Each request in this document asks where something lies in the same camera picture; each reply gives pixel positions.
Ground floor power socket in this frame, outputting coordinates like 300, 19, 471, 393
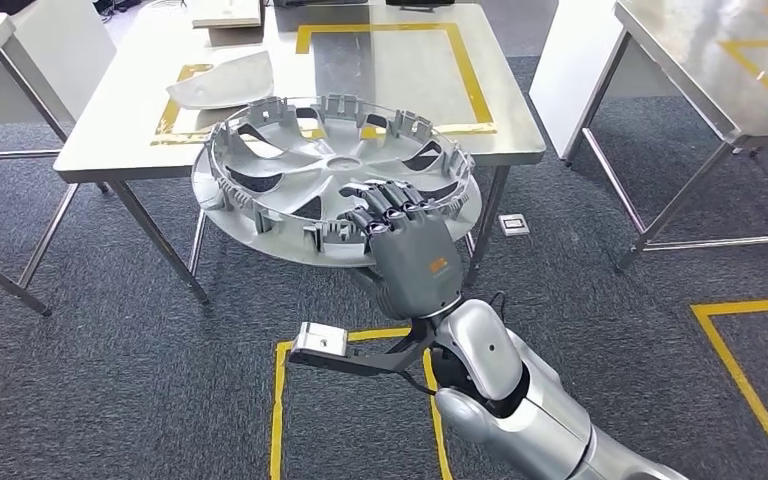
497, 213, 531, 238

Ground white flat box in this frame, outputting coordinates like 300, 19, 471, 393
191, 0, 265, 29

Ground cardboard box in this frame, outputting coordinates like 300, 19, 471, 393
208, 23, 267, 48

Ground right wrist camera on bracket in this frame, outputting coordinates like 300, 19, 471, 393
287, 321, 438, 380

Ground grey plastic hubcap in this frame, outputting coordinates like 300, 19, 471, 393
191, 92, 483, 268

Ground white curved plastic part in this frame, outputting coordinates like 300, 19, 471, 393
166, 50, 275, 111

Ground black bag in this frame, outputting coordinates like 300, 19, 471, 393
385, 0, 457, 11

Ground white partition panel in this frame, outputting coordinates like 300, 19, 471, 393
529, 0, 680, 160
0, 0, 117, 127

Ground steel workbench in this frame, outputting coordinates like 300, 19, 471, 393
52, 0, 548, 306

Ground grey equipment case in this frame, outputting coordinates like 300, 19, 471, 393
274, 0, 369, 8

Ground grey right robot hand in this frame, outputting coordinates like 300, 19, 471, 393
338, 180, 463, 321

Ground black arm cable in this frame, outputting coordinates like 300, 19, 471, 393
400, 370, 440, 399

